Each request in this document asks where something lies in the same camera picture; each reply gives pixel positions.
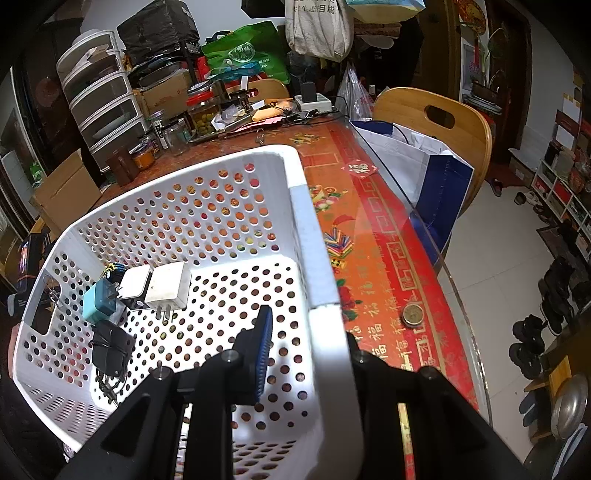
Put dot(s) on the potted plant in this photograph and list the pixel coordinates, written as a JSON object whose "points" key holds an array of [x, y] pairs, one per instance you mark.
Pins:
{"points": [[487, 87]]}

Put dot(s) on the white power strip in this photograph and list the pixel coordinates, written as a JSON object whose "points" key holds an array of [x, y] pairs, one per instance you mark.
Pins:
{"points": [[318, 104]]}

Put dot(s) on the black power adapter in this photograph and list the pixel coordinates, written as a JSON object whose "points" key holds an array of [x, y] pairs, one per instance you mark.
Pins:
{"points": [[108, 350]]}

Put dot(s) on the black plastic bag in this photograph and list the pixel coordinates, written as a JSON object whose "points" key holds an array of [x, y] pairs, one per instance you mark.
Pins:
{"points": [[157, 27]]}

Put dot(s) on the yellow green toy car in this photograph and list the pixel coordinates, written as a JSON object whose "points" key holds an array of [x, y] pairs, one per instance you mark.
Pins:
{"points": [[109, 271]]}

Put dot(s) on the brown cardboard box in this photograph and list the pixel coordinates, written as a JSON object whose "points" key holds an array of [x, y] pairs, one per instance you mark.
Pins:
{"points": [[166, 94]]}

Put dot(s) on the black shoes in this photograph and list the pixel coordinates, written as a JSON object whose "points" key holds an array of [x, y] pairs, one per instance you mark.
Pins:
{"points": [[526, 346], [556, 295]]}

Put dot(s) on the orange jar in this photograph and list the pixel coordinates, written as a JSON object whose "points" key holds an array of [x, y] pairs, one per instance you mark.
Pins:
{"points": [[144, 159]]}

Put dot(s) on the open cardboard box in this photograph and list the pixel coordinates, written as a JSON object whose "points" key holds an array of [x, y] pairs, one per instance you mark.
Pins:
{"points": [[64, 194]]}

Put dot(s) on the white and blue paper bag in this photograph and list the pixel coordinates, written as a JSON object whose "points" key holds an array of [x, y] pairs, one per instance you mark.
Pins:
{"points": [[415, 170]]}

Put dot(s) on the pickle jar with red lid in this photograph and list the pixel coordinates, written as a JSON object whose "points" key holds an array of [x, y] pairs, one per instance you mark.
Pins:
{"points": [[203, 115]]}

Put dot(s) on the white shelf with boxes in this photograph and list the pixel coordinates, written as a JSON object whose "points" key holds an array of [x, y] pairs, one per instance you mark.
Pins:
{"points": [[558, 184]]}

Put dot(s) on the white perforated plastic basket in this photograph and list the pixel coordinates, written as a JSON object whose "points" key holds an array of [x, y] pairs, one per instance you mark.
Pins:
{"points": [[207, 217]]}

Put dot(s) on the green shopping bag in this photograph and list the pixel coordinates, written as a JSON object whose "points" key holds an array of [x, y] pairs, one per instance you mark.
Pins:
{"points": [[249, 53]]}

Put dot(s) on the teal charger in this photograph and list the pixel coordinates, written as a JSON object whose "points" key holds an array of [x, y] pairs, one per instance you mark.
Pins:
{"points": [[99, 304]]}

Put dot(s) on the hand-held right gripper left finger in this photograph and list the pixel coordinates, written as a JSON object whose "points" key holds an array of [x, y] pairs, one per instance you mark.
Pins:
{"points": [[263, 355]]}

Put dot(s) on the large white charger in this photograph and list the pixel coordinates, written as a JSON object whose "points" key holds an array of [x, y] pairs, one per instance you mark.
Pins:
{"points": [[168, 286]]}

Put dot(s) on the brown mug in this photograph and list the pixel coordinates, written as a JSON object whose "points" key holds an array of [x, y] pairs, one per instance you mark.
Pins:
{"points": [[122, 166]]}

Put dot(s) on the round metal coin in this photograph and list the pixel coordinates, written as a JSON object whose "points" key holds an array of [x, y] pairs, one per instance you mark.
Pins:
{"points": [[412, 315]]}

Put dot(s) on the beige canvas tote bag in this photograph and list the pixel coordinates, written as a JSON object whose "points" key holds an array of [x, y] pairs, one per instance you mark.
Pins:
{"points": [[318, 27]]}

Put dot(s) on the wooden chair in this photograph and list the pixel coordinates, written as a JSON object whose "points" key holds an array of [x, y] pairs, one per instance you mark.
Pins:
{"points": [[268, 87], [406, 104]]}

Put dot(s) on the metal basin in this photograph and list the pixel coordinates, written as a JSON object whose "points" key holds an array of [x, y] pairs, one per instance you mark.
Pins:
{"points": [[570, 408]]}

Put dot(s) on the empty glass jar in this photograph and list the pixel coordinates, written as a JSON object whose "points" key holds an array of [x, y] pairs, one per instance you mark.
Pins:
{"points": [[175, 138]]}

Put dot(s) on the red printed tablecloth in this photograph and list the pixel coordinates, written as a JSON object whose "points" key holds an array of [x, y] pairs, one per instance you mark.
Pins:
{"points": [[383, 258]]}

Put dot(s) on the black plug adapter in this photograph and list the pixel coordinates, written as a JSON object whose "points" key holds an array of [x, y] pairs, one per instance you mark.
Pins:
{"points": [[308, 91]]}

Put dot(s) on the clear plastic bag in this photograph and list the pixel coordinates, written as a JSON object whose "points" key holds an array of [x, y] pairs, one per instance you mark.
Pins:
{"points": [[358, 97]]}

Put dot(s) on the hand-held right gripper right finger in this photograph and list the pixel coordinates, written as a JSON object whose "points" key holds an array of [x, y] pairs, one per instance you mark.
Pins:
{"points": [[369, 369]]}

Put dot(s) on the stacked white food cover tower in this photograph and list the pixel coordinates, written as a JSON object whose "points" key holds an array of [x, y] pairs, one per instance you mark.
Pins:
{"points": [[101, 97]]}

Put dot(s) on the small white charger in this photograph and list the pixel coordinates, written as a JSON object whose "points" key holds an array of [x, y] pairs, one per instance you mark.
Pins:
{"points": [[136, 286]]}

